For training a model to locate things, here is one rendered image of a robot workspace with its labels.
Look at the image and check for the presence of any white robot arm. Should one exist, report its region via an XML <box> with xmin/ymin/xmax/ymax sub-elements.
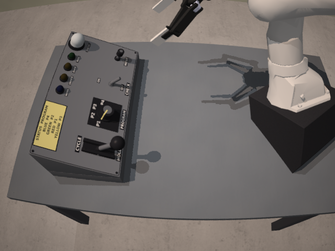
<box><xmin>248</xmin><ymin>0</ymin><xmax>335</xmax><ymax>112</ymax></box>

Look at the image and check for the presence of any grey control console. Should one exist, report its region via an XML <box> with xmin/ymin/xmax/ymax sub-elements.
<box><xmin>29</xmin><ymin>31</ymin><xmax>140</xmax><ymax>183</ymax></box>

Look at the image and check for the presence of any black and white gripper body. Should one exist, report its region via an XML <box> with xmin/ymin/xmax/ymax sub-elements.
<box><xmin>186</xmin><ymin>0</ymin><xmax>203</xmax><ymax>7</ymax></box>

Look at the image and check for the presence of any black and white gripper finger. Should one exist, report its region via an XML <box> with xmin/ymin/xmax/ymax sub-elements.
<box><xmin>152</xmin><ymin>0</ymin><xmax>174</xmax><ymax>13</ymax></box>
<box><xmin>150</xmin><ymin>0</ymin><xmax>203</xmax><ymax>46</ymax></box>

